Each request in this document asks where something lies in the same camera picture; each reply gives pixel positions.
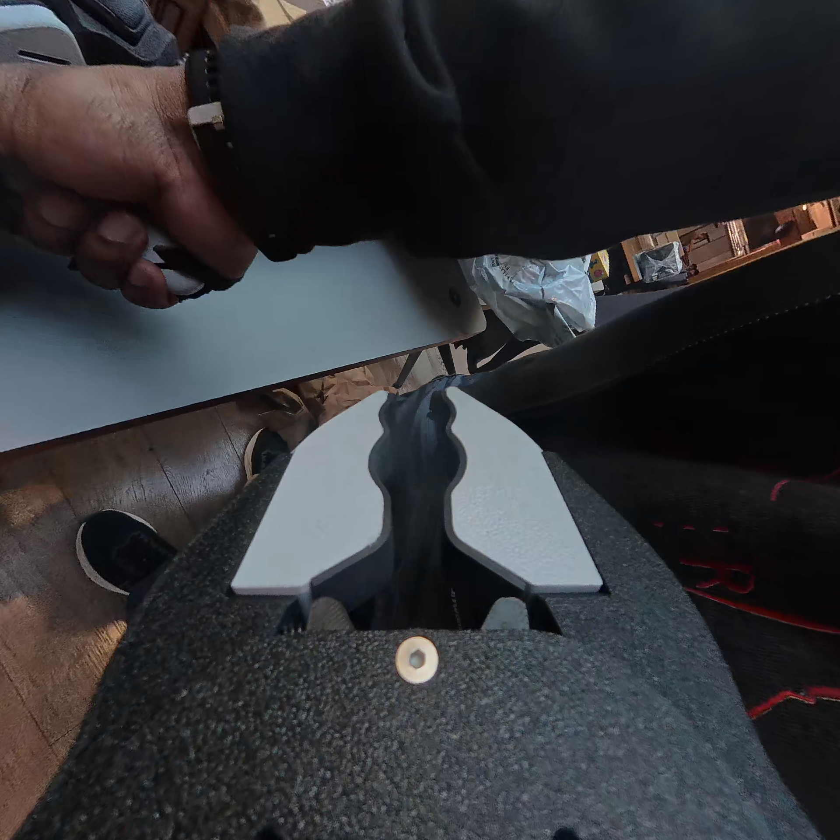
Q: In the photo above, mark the black garment with red print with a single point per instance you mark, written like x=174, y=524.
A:
x=689, y=407

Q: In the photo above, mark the grey chair back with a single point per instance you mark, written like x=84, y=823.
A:
x=36, y=43

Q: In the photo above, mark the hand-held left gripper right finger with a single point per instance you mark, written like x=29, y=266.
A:
x=512, y=512

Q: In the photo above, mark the brown crumpled paper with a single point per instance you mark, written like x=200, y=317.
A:
x=341, y=397

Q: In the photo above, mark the yellow box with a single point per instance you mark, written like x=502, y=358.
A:
x=598, y=266

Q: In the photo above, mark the white crumpled plastic bag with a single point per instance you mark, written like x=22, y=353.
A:
x=531, y=295

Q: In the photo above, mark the small grey plastic bag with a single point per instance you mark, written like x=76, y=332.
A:
x=661, y=261

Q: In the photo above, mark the wooden shelf with boxes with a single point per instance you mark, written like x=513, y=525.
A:
x=741, y=239

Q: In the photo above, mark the person's right hand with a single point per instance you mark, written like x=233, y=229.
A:
x=85, y=144

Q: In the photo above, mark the black shoe white sole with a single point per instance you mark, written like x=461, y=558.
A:
x=121, y=548
x=264, y=451

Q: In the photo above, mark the light grey desk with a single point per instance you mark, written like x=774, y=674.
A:
x=197, y=341

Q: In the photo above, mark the person's right forearm black sleeve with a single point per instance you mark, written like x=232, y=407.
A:
x=525, y=111

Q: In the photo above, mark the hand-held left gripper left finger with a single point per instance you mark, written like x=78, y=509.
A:
x=321, y=505

